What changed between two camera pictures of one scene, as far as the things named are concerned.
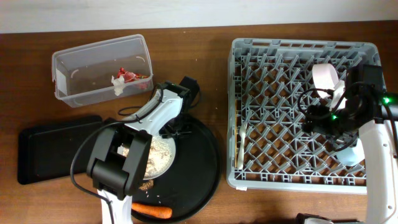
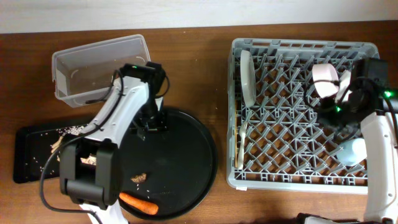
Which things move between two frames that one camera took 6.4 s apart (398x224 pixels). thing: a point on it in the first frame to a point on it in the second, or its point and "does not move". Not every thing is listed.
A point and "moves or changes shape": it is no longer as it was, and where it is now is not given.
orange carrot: x=152 y=211 moves or changes shape
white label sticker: x=241 y=188 does not move
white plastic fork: x=242 y=136 does not move
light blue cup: x=352 y=156 does not move
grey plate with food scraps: x=161 y=155 to x=248 y=77
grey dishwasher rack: x=267 y=148 does not move
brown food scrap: x=147 y=185 to x=138 y=178
